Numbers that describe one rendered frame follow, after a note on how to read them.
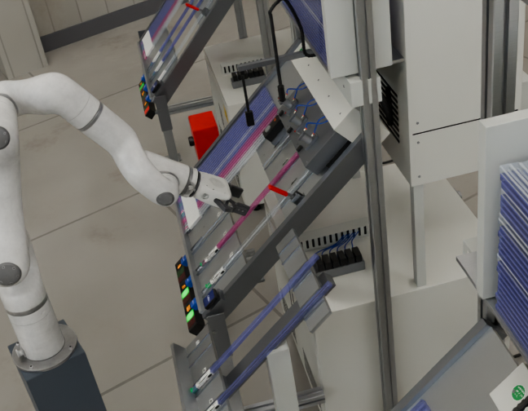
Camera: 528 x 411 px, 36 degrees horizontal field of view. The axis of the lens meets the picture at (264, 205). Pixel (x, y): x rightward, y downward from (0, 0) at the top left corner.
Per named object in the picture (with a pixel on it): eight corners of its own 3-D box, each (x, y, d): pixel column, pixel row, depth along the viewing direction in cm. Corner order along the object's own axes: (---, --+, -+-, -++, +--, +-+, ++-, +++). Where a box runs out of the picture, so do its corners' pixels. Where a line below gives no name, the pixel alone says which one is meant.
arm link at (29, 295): (5, 321, 222) (-25, 253, 208) (3, 280, 237) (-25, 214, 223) (49, 308, 224) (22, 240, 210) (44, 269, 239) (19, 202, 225)
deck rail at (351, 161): (219, 326, 239) (202, 318, 236) (217, 321, 241) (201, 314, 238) (380, 146, 217) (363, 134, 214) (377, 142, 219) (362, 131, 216)
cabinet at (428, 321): (330, 449, 280) (311, 316, 245) (283, 317, 337) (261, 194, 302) (507, 400, 287) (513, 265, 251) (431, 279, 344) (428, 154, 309)
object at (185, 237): (217, 322, 241) (198, 312, 237) (187, 202, 295) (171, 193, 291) (220, 319, 240) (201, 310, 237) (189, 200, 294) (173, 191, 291)
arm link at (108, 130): (99, 130, 194) (188, 197, 211) (100, 94, 206) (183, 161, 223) (74, 152, 196) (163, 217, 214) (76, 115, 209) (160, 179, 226)
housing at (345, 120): (370, 155, 220) (333, 130, 213) (321, 81, 260) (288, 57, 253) (390, 133, 218) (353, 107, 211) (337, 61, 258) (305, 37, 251)
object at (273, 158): (299, 229, 229) (286, 222, 226) (252, 122, 283) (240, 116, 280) (377, 142, 218) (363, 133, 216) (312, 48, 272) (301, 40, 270)
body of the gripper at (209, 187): (198, 181, 217) (235, 194, 221) (193, 162, 225) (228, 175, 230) (186, 203, 219) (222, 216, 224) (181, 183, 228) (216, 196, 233)
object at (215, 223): (213, 315, 239) (204, 311, 238) (183, 196, 293) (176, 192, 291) (253, 271, 233) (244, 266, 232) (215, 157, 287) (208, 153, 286)
